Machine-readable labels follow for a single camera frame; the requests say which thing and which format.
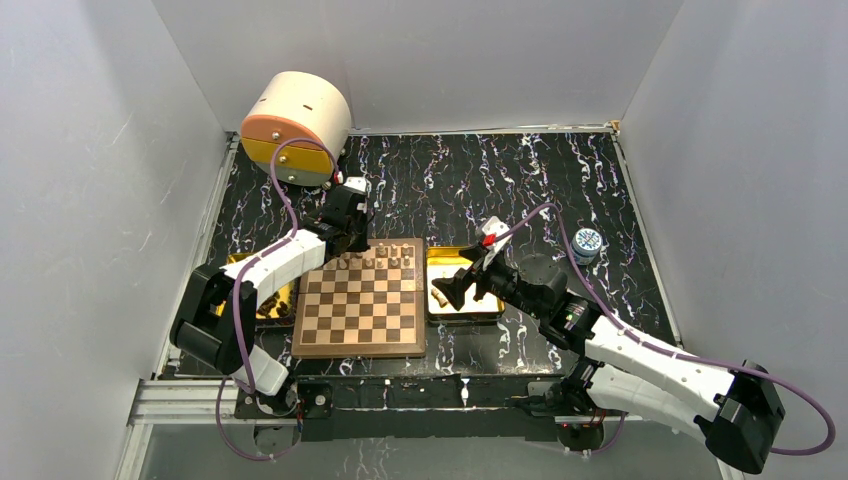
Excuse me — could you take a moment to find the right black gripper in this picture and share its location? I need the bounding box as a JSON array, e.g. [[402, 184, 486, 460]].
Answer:
[[431, 244, 545, 320]]

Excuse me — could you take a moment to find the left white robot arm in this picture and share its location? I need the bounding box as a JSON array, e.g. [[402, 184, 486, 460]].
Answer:
[[169, 177, 371, 416]]

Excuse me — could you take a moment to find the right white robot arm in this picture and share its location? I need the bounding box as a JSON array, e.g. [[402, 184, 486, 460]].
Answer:
[[431, 245, 785, 474]]

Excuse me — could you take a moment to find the gold tin with light pieces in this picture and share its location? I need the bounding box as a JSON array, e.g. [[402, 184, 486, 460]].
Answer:
[[425, 246, 505, 326]]

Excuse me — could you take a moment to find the gold tin with dark pieces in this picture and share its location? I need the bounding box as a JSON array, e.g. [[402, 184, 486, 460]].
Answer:
[[256, 279, 298, 328]]

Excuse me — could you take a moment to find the wooden chessboard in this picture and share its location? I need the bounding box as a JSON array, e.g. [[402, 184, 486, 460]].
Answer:
[[291, 238, 426, 359]]

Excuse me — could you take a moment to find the small blue white jar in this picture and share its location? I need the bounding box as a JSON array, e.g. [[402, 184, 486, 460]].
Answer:
[[570, 228, 603, 266]]

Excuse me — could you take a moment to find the round cream drawer box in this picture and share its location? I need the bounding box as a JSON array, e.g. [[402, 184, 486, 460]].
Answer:
[[240, 71, 352, 187]]

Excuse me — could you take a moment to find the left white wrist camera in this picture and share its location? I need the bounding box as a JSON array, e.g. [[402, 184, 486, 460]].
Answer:
[[338, 176, 372, 213]]

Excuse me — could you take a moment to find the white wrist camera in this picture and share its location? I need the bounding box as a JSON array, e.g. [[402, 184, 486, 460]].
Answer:
[[338, 176, 372, 213], [476, 216, 510, 271]]

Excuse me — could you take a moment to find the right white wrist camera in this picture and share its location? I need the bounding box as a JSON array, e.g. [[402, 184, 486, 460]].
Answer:
[[476, 216, 510, 271]]

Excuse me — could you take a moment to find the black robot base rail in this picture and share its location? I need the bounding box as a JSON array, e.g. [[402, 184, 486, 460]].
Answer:
[[234, 374, 621, 454]]

